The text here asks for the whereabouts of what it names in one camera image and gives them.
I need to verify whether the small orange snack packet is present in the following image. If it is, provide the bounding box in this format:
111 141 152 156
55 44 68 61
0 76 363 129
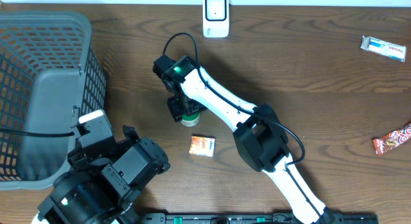
189 135 215 157

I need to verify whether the green lid jar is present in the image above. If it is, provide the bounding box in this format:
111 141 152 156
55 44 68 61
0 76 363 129
180 113 200 127

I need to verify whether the grey plastic basket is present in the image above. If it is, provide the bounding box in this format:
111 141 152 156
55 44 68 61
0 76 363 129
1 11 107 190

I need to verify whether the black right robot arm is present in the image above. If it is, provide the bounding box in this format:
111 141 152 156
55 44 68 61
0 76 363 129
153 55 331 223

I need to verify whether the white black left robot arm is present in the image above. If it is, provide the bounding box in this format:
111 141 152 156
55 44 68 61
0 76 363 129
32 126 170 223

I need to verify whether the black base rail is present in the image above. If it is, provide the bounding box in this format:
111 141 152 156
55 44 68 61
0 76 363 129
137 213 379 224

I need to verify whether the white barcode scanner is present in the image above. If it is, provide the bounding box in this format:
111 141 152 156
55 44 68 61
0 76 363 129
202 0 230 38

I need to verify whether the red chocolate bar wrapper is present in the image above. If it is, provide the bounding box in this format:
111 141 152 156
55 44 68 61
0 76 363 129
372 123 410 156

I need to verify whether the white green carton box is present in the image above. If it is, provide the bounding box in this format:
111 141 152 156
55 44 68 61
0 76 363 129
360 36 407 62

